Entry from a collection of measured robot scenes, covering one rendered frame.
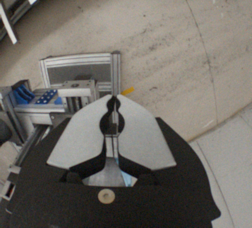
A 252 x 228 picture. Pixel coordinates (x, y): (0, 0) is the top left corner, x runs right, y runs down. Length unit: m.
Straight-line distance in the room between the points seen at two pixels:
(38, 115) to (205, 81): 1.83
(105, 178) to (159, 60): 1.34
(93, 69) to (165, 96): 0.95
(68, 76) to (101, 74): 0.35
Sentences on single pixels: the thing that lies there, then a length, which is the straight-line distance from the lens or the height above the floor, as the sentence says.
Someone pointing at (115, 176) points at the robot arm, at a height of 1.24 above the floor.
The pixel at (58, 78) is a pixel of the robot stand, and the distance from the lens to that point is 1.44.
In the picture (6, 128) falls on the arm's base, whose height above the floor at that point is 1.06.
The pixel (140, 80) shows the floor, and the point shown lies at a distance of 1.54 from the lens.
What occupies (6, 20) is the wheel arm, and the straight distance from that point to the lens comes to 0.84.
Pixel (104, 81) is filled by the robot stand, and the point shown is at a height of 0.21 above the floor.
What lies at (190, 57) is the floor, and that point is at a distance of 1.66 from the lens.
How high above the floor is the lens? 1.42
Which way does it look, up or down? 60 degrees down
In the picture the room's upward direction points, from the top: 177 degrees clockwise
